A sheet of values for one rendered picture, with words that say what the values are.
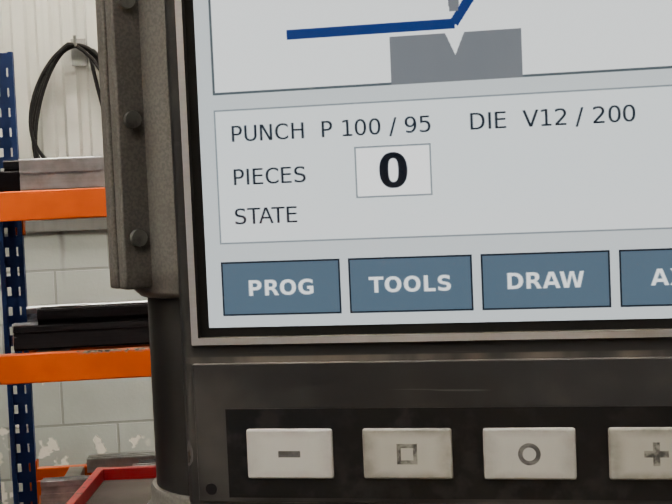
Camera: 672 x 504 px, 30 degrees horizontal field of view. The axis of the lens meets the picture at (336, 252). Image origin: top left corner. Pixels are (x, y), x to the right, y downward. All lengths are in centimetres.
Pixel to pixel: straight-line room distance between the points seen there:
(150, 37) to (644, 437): 33
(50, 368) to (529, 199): 232
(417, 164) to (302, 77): 6
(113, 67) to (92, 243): 465
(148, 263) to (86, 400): 471
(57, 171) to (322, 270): 227
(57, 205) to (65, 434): 275
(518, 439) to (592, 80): 15
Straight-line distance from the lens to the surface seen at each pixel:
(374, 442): 53
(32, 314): 313
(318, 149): 52
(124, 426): 538
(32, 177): 278
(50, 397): 540
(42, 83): 526
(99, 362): 276
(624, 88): 51
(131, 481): 180
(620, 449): 52
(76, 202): 274
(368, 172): 52
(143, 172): 67
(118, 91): 67
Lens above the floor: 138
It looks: 3 degrees down
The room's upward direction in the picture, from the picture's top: 3 degrees counter-clockwise
